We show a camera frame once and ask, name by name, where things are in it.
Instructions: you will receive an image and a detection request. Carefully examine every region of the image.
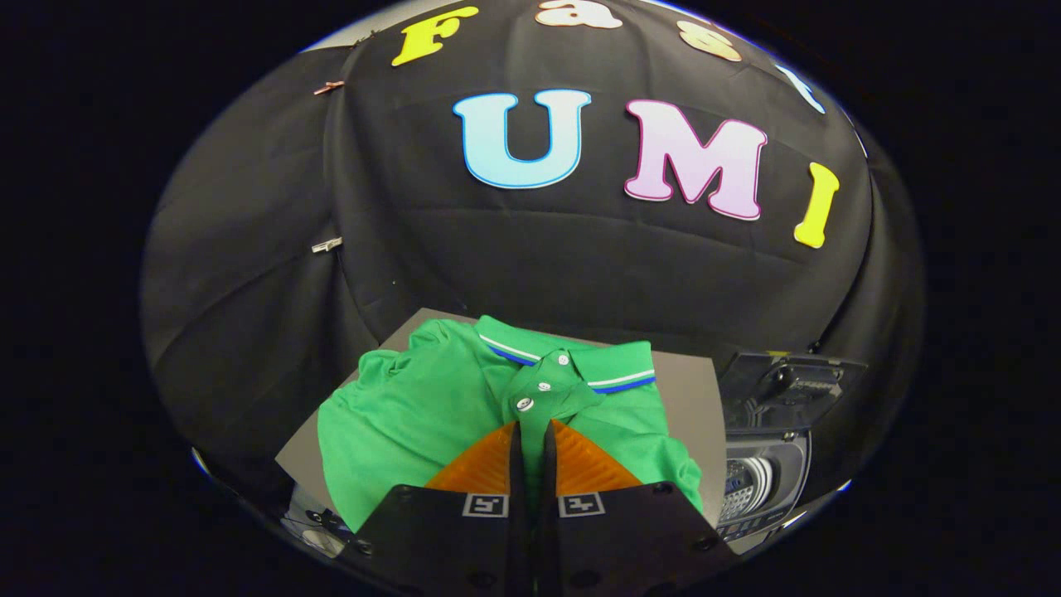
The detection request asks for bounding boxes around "grey cabinet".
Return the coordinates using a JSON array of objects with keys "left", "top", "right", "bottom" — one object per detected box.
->
[{"left": 275, "top": 308, "right": 729, "bottom": 531}]

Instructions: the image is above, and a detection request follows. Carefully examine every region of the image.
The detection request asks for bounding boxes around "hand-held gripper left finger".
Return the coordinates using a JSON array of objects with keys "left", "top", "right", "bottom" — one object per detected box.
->
[{"left": 352, "top": 420, "right": 531, "bottom": 597}]

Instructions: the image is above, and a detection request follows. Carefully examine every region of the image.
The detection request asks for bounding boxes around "green polo shirt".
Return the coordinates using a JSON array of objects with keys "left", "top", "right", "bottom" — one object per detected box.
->
[{"left": 317, "top": 315, "right": 704, "bottom": 533}]

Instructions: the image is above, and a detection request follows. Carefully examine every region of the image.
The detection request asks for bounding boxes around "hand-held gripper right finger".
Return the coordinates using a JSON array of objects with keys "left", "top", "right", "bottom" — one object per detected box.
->
[{"left": 535, "top": 419, "right": 739, "bottom": 597}]

